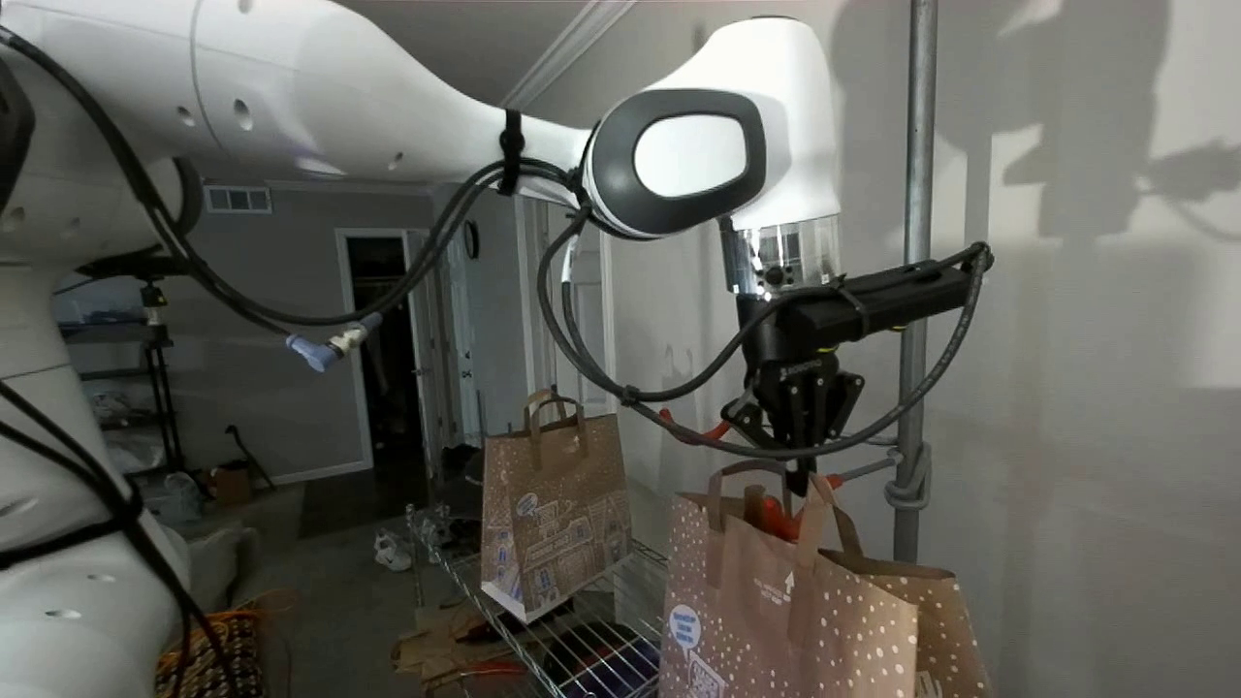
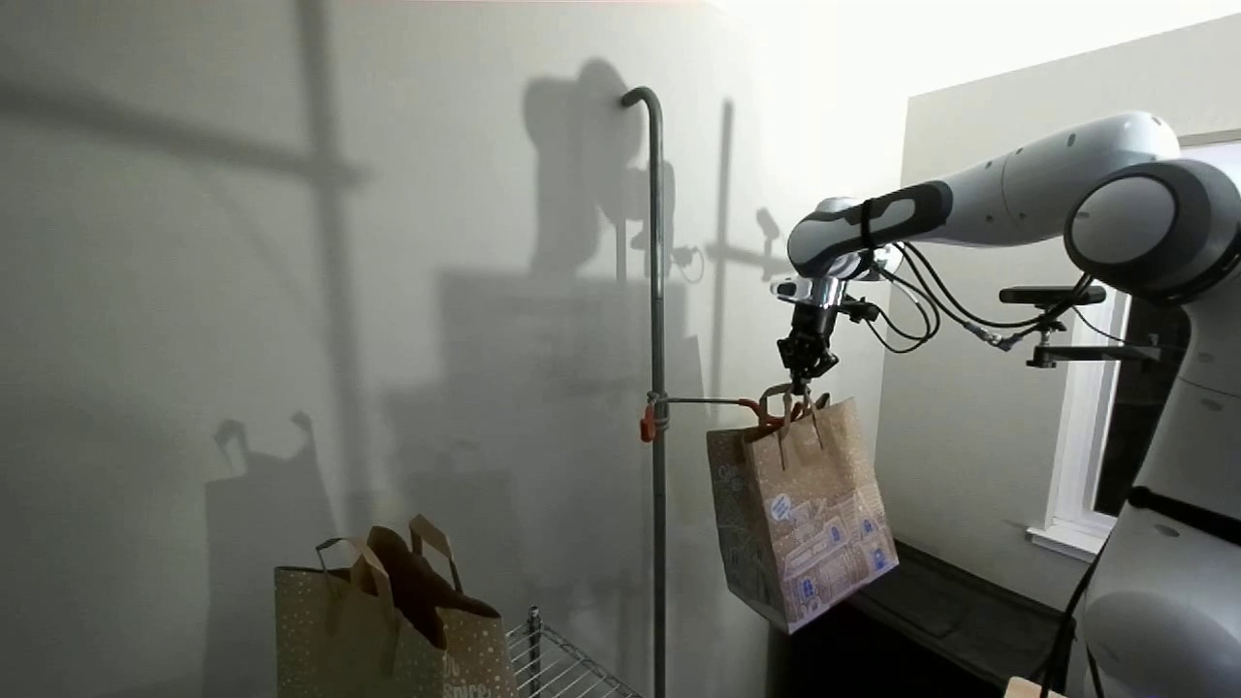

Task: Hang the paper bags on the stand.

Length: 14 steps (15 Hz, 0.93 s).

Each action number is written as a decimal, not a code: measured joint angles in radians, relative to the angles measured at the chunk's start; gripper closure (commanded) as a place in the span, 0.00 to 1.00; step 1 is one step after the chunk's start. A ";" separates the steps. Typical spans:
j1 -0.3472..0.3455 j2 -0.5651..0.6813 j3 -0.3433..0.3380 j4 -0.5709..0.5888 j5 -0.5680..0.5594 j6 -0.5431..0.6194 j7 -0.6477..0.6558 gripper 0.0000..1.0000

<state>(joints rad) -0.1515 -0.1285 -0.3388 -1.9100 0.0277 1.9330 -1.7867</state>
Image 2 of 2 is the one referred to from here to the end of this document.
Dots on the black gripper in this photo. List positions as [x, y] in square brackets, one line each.
[814, 336]

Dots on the brown dotted paper bag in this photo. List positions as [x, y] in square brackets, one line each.
[323, 635]
[801, 530]

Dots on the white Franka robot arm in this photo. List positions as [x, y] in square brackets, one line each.
[1032, 179]

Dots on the grey metal stand pole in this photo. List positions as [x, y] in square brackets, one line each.
[659, 257]

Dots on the black low bench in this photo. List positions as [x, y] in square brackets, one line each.
[955, 605]

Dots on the white window trim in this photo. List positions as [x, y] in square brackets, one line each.
[1071, 451]

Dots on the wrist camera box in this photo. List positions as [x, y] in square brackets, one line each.
[806, 287]

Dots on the black stereo camera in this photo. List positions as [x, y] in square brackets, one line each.
[1052, 295]

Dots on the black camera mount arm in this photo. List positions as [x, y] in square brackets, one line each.
[1071, 350]

